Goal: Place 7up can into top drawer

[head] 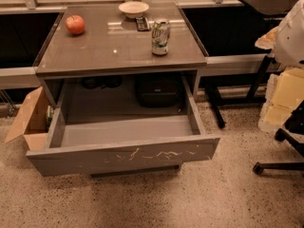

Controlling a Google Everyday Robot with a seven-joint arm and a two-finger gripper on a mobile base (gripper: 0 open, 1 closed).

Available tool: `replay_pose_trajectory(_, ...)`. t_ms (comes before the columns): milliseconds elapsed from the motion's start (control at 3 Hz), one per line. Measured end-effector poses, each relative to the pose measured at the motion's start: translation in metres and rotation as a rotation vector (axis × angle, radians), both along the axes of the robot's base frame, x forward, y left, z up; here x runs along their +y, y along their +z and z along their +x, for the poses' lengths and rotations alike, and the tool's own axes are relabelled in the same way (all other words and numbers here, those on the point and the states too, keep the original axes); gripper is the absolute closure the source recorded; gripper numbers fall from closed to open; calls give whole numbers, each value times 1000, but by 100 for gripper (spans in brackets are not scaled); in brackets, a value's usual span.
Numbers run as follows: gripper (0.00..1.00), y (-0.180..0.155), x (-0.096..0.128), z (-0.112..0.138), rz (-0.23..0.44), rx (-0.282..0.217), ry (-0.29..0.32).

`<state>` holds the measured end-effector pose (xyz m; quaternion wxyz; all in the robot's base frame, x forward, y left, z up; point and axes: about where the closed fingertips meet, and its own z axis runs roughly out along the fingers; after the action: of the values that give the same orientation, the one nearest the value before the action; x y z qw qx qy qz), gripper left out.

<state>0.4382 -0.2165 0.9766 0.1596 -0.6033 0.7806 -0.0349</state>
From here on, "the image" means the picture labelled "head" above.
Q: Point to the yellow foam blocks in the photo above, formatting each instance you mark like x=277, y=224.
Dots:
x=284, y=93

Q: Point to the brown cardboard box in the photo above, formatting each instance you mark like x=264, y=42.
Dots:
x=31, y=120

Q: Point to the open grey top drawer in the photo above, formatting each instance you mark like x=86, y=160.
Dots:
x=106, y=131

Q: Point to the black remote control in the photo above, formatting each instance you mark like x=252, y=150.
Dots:
x=142, y=24

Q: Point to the black bag under cabinet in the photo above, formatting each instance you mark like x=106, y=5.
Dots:
x=159, y=90

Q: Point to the grey cabinet with glass top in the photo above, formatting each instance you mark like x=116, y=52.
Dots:
x=112, y=45

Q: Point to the black side table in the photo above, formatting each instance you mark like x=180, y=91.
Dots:
x=228, y=35

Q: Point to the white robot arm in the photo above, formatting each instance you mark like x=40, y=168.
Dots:
x=286, y=41

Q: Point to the red apple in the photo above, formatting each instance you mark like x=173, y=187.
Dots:
x=75, y=24

